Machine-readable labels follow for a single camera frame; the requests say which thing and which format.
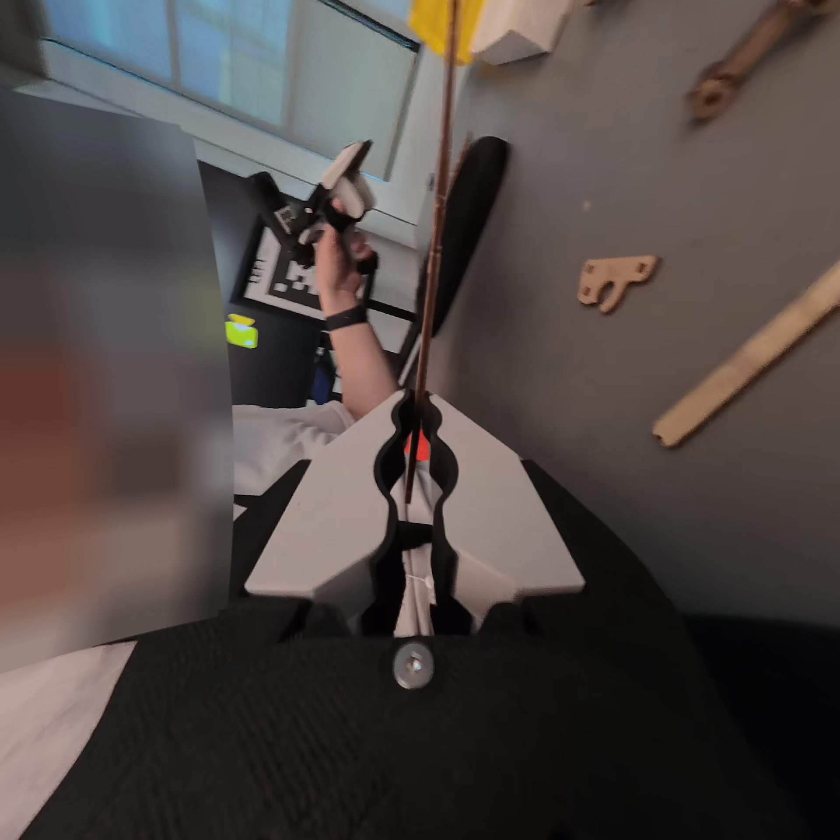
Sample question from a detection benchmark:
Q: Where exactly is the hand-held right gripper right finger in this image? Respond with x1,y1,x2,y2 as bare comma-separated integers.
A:
427,392,586,621

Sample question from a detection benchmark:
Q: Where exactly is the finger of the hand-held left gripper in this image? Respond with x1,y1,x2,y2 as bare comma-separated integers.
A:
320,139,374,193
331,178,376,219

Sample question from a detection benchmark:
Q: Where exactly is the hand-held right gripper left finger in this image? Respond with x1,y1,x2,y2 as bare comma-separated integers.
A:
244,390,414,621

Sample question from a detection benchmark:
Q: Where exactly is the laser-cut wooden parts sheet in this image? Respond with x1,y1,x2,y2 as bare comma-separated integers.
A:
403,0,473,505

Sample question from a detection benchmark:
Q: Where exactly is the small wooden bracket part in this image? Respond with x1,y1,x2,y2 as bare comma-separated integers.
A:
576,255,660,315

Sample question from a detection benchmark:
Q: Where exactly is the person's left forearm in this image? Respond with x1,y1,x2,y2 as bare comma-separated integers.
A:
326,322,409,421

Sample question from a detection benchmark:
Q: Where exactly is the person's left hand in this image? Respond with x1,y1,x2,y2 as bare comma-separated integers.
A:
315,200,378,316

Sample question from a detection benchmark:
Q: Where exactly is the framed marker sign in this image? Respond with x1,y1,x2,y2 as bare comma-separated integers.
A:
230,172,378,319

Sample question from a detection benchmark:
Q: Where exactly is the person's torso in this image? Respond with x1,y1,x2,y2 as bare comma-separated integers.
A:
0,400,439,840

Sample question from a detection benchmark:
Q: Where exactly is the black mesh cushion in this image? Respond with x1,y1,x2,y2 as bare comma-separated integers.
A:
413,134,511,339

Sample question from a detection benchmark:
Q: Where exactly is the large black screen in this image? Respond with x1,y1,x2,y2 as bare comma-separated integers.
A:
197,159,342,409

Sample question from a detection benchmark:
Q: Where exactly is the large window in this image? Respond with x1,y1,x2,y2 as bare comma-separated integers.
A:
36,0,424,181

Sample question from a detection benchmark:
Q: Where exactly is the yellow plastic bin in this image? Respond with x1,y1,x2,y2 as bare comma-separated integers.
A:
408,0,487,65

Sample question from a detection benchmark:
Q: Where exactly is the white cardboard box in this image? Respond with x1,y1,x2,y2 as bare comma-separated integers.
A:
469,0,595,65

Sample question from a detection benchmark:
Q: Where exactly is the flat wooden stick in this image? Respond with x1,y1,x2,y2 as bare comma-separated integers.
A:
651,259,840,449

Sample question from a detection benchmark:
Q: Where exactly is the small wooden axle part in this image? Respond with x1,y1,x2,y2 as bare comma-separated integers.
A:
686,0,840,122

